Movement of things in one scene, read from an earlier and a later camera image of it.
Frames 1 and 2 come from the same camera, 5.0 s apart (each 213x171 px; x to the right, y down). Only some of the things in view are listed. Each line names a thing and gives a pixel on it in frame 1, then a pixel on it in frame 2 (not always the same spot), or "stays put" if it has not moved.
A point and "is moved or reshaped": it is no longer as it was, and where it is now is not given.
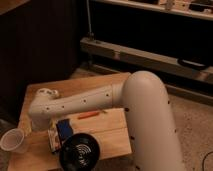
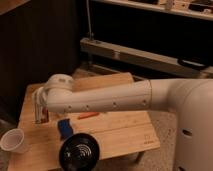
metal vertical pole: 90,33 stays put
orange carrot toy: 88,114 stays put
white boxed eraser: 53,136 is moved or reshaped
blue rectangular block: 64,128 stays put
